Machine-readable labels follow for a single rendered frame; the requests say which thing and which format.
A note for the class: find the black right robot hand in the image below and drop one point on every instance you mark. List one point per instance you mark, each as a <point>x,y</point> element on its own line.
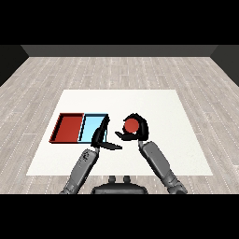
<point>140,128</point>

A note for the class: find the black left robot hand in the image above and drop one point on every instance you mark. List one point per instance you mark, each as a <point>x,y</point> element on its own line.
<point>100,134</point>

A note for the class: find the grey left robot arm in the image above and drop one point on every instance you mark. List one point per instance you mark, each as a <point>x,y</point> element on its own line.
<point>81,169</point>

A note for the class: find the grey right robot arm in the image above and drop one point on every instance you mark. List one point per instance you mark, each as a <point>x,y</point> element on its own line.
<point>160,165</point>

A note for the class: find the light blue shallow open box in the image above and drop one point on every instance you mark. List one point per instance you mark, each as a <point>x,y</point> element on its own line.
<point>90,127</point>

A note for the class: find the red shallow open box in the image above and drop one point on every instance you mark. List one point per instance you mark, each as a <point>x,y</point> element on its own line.
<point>69,127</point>

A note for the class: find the dark grey robot body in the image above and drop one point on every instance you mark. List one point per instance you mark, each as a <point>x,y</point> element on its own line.
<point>119,187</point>

